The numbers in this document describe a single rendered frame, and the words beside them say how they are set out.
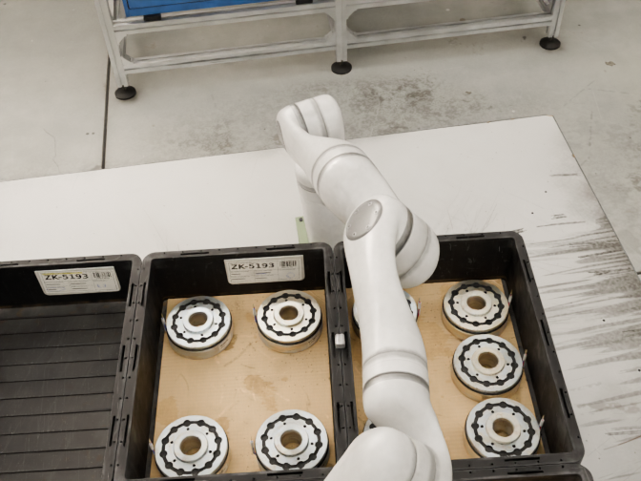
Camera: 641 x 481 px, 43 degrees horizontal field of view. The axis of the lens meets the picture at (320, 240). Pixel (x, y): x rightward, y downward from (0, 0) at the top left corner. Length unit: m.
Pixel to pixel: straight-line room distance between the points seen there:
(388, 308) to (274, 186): 0.87
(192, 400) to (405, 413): 0.49
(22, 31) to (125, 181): 2.01
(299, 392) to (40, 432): 0.38
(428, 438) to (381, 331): 0.12
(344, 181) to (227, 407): 0.38
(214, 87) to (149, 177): 1.43
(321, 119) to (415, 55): 1.97
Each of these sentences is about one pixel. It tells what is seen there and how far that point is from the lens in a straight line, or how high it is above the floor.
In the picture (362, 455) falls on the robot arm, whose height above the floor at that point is 1.19.
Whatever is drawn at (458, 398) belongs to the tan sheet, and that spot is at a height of 0.83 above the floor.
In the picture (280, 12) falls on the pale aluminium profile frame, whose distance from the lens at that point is 3.04.
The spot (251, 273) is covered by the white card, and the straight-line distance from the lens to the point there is 1.32.
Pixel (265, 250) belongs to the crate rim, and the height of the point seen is 0.93.
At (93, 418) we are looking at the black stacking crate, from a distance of 1.28.
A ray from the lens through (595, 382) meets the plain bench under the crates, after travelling 1.46.
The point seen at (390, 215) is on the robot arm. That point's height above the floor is 1.19.
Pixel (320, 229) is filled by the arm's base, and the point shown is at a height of 0.79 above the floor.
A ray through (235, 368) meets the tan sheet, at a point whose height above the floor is 0.83.
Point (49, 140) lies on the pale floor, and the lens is 3.11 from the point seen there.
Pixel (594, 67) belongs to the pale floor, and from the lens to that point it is 3.34.
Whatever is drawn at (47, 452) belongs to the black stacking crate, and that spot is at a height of 0.83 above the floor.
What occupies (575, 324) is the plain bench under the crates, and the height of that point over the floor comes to 0.70.
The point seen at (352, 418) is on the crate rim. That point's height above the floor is 0.92.
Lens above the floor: 1.89
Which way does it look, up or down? 48 degrees down
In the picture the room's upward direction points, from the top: 3 degrees counter-clockwise
